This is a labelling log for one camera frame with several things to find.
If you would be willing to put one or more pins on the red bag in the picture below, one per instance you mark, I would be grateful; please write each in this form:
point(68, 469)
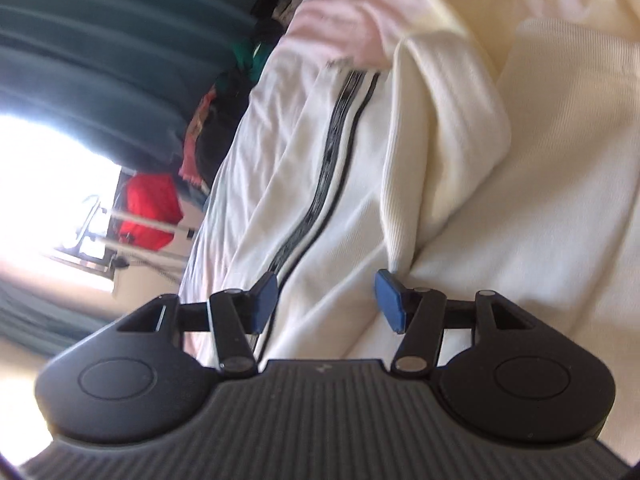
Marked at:
point(153, 197)

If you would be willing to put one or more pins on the cream white sweatpants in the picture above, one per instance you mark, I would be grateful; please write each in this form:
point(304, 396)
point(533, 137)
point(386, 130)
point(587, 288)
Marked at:
point(579, 276)

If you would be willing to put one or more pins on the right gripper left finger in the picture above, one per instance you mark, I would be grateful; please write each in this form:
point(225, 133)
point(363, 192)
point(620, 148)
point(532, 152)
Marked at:
point(233, 315)

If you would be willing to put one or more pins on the teal curtain left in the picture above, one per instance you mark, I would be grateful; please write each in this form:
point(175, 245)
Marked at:
point(40, 325)

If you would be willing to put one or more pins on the garment steamer stand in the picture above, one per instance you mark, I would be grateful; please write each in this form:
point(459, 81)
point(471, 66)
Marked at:
point(105, 240)

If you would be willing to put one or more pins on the teal curtain right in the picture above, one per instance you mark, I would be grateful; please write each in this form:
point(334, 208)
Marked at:
point(123, 77)

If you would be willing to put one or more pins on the black framed window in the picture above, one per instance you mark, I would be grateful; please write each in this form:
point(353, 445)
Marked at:
point(54, 196)

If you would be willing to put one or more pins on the pastel tie-dye bed sheet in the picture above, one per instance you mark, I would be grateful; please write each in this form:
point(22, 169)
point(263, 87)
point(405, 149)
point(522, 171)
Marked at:
point(400, 5)

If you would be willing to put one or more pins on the pile of clothes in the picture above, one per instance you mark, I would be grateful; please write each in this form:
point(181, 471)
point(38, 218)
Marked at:
point(212, 128)

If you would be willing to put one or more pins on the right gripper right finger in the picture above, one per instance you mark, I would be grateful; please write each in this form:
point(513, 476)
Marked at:
point(418, 315)

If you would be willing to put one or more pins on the teal curtain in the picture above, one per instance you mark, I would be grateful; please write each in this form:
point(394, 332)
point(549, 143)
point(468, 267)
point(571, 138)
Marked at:
point(123, 77)
point(40, 325)

